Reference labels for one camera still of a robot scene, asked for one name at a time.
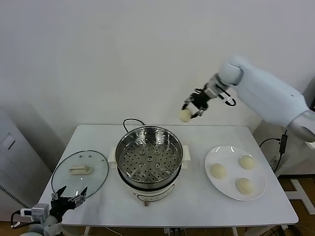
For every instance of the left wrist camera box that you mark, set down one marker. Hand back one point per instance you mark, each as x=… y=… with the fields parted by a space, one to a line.
x=37 y=212

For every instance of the black power adapter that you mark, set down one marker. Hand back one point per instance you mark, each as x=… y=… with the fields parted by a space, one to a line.
x=283 y=143

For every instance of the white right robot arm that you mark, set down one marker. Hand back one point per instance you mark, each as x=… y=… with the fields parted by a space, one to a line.
x=265 y=96

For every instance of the dark monitor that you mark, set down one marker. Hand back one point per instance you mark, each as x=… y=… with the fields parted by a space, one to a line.
x=310 y=91

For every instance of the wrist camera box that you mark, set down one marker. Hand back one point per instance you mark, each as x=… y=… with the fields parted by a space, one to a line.
x=211 y=93
x=37 y=212

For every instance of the round white plate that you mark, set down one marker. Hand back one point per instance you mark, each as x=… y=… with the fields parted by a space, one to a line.
x=221 y=186

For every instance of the cream electric cooker base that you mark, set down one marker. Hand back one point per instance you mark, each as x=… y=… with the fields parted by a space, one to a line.
x=152 y=194

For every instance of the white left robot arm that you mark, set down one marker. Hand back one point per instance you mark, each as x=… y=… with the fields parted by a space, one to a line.
x=49 y=225

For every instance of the white floor cabinet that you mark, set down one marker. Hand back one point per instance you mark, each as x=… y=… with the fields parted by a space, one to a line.
x=14 y=167

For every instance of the white table leg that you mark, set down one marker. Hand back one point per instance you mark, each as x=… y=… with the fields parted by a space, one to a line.
x=87 y=231
x=234 y=231

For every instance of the round glass pot lid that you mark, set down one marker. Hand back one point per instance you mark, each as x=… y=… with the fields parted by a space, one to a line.
x=93 y=177

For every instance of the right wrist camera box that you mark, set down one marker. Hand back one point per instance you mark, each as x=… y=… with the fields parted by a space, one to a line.
x=211 y=93

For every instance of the perforated steel steamer basket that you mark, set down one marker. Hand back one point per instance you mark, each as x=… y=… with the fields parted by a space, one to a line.
x=147 y=159

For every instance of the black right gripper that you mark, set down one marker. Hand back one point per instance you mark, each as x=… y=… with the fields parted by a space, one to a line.
x=199 y=99

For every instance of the white steamed baozi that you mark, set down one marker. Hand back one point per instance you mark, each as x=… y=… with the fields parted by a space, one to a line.
x=244 y=186
x=218 y=170
x=246 y=162
x=184 y=116

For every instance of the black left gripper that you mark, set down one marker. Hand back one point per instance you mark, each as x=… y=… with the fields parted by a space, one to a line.
x=61 y=205

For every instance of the white side desk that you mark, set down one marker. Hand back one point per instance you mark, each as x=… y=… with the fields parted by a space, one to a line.
x=310 y=145

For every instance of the white desk base frame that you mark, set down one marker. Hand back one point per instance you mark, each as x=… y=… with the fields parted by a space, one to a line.
x=302 y=199

